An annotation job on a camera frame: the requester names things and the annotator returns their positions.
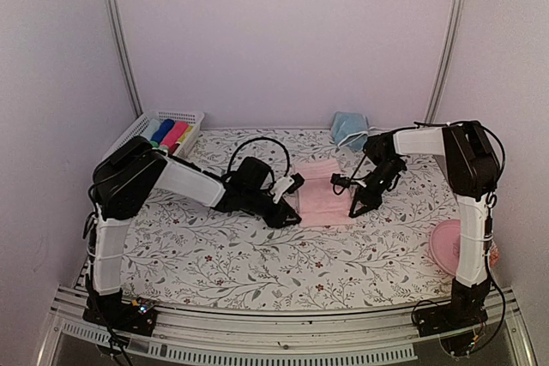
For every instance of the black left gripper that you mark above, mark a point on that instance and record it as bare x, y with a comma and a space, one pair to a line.
276, 219

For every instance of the red patterned bowl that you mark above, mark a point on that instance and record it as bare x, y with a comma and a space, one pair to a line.
494, 255

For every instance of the pink towel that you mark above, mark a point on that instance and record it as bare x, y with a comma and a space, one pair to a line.
174, 134
318, 204

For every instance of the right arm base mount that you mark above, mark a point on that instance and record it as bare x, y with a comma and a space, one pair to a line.
432, 318

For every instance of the front aluminium rail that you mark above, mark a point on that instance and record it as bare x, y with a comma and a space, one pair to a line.
201, 336

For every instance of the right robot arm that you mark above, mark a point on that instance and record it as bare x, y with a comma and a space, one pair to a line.
473, 170

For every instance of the yellow rolled towel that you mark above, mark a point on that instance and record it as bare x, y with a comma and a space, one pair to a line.
185, 135

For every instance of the light blue rolled towel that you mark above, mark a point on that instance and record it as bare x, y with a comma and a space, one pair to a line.
151, 128

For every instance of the pink rolled towel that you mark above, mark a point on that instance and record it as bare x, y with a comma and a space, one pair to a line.
174, 134

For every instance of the pink plate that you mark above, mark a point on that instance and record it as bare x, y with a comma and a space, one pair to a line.
445, 245

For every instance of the dark blue rolled towel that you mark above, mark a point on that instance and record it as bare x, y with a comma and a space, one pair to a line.
165, 127

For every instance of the floral tablecloth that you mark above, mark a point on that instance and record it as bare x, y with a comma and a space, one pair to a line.
178, 251

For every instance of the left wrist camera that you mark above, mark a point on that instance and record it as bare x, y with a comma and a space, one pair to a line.
286, 185

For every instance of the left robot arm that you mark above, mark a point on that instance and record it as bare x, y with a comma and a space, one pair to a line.
123, 182

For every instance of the white plastic basket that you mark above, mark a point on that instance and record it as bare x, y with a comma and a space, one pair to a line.
193, 118

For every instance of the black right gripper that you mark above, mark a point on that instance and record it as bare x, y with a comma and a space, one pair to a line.
372, 200

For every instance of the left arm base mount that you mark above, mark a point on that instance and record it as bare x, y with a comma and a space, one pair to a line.
112, 312

